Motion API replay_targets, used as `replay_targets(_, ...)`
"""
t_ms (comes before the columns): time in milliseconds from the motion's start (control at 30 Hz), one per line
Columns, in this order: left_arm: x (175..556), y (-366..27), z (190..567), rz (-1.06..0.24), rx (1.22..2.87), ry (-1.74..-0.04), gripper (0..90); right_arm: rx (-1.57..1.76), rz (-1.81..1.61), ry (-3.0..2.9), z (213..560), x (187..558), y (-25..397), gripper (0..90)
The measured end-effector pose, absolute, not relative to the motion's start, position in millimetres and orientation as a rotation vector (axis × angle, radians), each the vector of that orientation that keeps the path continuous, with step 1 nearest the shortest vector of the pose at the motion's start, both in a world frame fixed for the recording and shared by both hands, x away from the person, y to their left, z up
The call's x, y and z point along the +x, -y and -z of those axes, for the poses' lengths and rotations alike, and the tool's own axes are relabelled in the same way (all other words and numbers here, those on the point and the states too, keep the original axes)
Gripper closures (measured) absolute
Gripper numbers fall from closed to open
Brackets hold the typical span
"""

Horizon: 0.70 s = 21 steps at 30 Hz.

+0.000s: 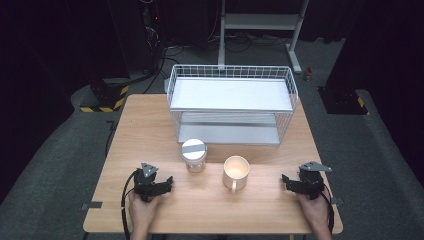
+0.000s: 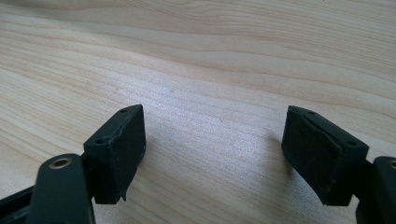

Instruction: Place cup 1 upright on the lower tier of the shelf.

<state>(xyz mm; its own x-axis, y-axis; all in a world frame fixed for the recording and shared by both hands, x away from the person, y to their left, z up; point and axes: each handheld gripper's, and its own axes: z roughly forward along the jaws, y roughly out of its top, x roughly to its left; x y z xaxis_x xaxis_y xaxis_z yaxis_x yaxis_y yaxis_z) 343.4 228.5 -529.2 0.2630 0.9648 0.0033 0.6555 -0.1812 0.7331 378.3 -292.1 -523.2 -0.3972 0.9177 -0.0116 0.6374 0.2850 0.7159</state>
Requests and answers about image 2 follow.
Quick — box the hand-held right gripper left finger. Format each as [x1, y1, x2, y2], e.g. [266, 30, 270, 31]
[82, 104, 148, 205]

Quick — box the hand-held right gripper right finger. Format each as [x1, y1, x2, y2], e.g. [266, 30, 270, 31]
[280, 105, 371, 207]

